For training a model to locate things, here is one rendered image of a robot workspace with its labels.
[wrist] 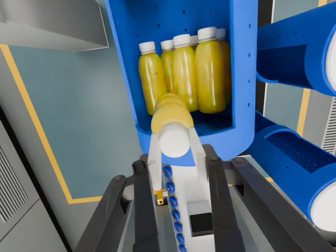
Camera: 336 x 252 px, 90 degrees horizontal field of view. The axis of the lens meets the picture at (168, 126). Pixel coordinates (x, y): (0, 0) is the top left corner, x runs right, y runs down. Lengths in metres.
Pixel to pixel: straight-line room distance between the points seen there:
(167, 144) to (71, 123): 1.64
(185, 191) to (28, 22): 0.83
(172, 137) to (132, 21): 0.36
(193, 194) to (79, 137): 1.33
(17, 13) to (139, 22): 0.40
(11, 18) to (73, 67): 0.99
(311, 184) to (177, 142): 0.73
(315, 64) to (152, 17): 0.48
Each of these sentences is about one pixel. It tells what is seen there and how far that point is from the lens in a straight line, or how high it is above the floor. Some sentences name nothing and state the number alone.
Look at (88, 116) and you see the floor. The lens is 1.72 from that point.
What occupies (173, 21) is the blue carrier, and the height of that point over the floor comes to 0.96.
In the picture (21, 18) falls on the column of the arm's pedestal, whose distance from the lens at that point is 0.77.
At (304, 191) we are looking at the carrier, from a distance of 0.89.
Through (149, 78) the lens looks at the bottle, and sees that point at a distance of 0.43.
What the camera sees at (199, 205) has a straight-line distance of 0.81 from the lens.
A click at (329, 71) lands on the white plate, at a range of 0.64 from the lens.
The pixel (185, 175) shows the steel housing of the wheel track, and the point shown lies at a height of 0.93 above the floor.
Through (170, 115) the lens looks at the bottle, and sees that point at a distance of 0.23.
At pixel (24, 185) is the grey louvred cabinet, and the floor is 0.18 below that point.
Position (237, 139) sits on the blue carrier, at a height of 1.22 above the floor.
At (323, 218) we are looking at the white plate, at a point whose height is 1.04.
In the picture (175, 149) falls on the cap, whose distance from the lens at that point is 0.21.
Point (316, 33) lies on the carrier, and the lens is 0.68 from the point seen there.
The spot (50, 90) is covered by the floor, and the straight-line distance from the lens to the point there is 1.81.
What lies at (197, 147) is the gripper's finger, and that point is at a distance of 0.16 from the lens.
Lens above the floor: 1.50
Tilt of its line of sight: 69 degrees down
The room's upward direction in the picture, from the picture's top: 176 degrees clockwise
